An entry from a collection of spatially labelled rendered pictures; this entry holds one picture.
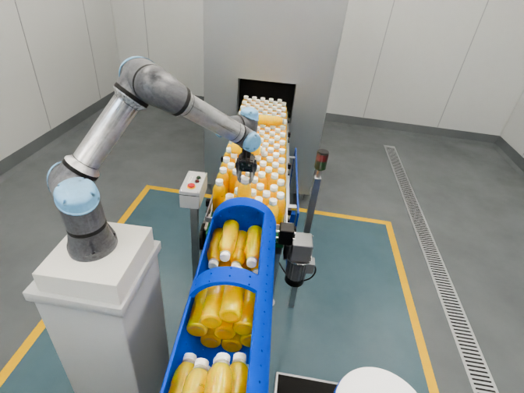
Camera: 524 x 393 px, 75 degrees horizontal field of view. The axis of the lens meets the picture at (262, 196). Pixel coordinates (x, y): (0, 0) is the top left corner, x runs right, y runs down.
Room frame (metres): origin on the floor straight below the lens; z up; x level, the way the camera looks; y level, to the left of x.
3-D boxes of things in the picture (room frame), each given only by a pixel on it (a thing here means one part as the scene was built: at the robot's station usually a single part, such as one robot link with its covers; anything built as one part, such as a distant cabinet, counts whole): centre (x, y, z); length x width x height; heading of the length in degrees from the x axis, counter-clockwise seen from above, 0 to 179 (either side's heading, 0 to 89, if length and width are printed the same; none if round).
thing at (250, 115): (1.36, 0.09, 1.50); 0.09 x 0.08 x 0.11; 130
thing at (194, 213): (1.47, 0.36, 0.50); 0.04 x 0.04 x 1.00; 0
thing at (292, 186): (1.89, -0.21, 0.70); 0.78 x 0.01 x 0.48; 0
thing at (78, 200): (0.81, 0.55, 1.40); 0.13 x 0.12 x 0.14; 40
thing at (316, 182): (1.64, -0.30, 0.55); 0.04 x 0.04 x 1.10; 0
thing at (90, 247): (0.81, 0.54, 1.29); 0.15 x 0.15 x 0.10
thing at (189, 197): (1.47, 0.36, 1.05); 0.20 x 0.10 x 0.10; 0
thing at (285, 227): (1.31, -0.13, 0.95); 0.10 x 0.07 x 0.10; 90
